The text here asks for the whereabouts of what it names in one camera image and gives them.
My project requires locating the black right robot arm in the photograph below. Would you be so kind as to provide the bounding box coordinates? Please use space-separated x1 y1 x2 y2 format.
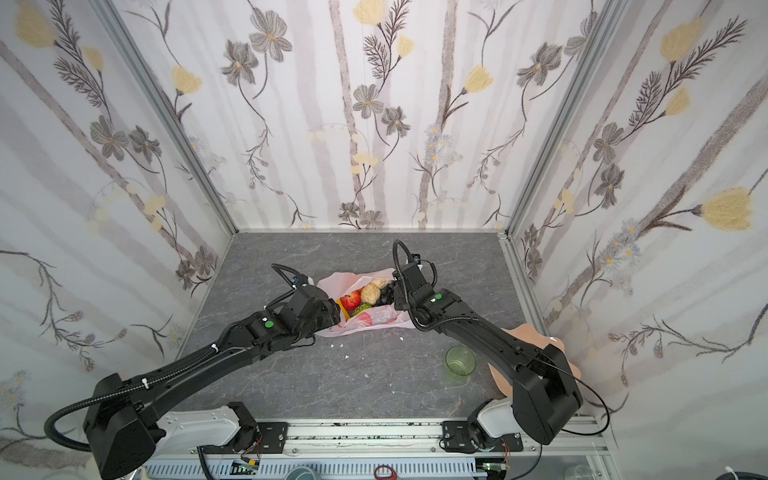
392 240 611 445

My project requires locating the peach scalloped plate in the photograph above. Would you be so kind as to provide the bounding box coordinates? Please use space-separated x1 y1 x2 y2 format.
488 323 582 398

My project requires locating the aluminium frame rail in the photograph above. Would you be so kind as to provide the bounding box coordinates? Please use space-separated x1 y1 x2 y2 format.
131 418 620 479

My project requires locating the pink plastic bag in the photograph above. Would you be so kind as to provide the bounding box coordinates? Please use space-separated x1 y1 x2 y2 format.
317 268 415 338

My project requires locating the yellow fake banana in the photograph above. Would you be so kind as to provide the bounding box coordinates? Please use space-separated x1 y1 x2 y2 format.
336 298 350 321

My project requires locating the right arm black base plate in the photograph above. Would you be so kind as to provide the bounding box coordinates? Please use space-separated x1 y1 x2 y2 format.
439 420 524 454

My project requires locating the beige fake fruit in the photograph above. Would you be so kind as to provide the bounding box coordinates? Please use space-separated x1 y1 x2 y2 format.
370 278 391 289
360 282 381 306

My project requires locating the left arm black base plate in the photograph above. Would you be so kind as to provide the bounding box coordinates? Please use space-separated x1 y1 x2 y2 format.
203 422 289 456

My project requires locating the dark fake grape bunch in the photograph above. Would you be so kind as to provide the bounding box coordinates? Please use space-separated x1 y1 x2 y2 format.
376 282 396 306

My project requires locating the red fake apple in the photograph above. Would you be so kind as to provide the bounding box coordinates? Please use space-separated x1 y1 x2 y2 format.
339 290 362 314

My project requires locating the green fake fruit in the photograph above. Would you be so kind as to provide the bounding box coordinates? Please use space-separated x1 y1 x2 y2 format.
350 303 372 317

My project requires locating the green translucent plastic cup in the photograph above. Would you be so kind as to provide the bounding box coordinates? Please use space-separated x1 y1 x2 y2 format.
445 345 477 377

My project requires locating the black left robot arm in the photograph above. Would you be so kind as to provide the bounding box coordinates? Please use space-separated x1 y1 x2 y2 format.
44 264 341 479

